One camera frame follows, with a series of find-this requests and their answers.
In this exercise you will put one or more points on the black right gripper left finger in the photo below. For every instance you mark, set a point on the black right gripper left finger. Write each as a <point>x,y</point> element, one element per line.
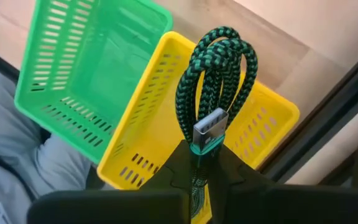
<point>120,208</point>

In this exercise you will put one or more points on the yellow plastic basket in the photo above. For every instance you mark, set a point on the yellow plastic basket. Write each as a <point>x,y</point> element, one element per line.
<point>154,130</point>

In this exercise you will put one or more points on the green plastic basket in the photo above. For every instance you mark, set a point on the green plastic basket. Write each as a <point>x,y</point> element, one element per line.
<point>98,77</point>

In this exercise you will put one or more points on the person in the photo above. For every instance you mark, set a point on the person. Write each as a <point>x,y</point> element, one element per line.
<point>5,130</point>

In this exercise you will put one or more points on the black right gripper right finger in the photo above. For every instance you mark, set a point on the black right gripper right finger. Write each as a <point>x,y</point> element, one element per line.
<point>291,205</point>

